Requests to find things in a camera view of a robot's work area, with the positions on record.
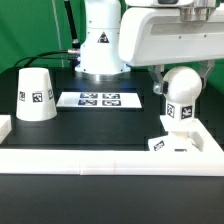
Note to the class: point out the white lamp shade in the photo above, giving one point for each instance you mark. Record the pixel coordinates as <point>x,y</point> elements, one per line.
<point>35,97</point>

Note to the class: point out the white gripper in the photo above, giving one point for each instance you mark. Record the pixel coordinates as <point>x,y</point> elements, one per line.
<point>150,36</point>

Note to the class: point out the white lamp base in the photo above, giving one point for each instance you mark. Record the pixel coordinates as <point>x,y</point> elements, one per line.
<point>177,138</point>

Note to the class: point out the white lamp bulb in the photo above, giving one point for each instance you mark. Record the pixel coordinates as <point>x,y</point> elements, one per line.
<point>184,87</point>

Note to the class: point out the white table border frame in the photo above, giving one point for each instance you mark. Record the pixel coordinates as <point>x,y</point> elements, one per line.
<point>207,161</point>

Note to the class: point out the white marker tag sheet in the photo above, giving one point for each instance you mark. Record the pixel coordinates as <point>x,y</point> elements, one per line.
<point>99,100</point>

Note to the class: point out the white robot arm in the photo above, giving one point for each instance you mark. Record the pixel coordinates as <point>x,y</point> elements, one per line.
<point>99,56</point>

